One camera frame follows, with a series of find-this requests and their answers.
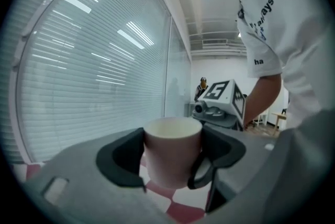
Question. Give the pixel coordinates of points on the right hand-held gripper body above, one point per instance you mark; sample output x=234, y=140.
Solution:
x=222, y=102

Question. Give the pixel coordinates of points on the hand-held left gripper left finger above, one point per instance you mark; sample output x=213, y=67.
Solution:
x=83, y=165

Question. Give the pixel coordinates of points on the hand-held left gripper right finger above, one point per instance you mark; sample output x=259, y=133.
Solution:
x=251, y=165

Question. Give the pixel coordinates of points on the white paper cup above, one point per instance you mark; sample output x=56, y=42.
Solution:
x=171, y=149

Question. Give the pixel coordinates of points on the person's right forearm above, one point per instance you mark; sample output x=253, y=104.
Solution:
x=264, y=94

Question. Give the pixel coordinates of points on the white shelf unit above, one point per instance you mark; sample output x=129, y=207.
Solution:
x=261, y=119

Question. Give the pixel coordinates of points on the light wooden table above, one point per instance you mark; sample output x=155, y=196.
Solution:
x=278, y=118

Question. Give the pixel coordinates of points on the red and white checkered cloth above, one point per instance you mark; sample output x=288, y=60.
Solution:
x=178, y=199

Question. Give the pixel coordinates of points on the white window blinds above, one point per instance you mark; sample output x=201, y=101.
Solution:
x=91, y=60

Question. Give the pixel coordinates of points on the person's white printed t-shirt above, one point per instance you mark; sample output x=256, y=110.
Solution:
x=295, y=21

